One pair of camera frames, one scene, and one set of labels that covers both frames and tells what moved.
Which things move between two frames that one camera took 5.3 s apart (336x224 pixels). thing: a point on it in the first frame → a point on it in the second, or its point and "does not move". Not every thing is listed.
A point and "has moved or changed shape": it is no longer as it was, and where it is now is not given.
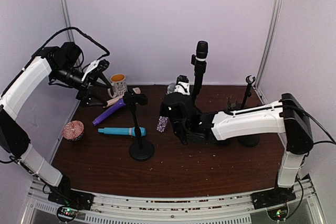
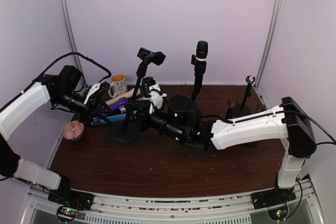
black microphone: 199,60 does not move
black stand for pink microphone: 248,92 does not move
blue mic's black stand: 140,150 → 127,133
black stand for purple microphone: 231,108 does not move
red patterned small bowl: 73,130 does not move
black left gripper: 84,96 → 86,116
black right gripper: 163,112 → 141,113
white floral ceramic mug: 119,85 does not move
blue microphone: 122,131 → 118,117
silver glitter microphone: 162,124 has moved or changed shape
